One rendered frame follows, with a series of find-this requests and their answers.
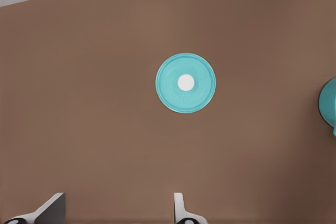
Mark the turquoise pot lid white knob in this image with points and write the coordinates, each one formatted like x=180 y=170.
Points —
x=186 y=83

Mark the turquoise pot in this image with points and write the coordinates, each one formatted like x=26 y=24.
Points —
x=328 y=103

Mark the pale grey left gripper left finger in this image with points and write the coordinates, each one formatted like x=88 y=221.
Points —
x=51 y=209

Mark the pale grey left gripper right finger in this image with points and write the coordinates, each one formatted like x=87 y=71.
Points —
x=180 y=208

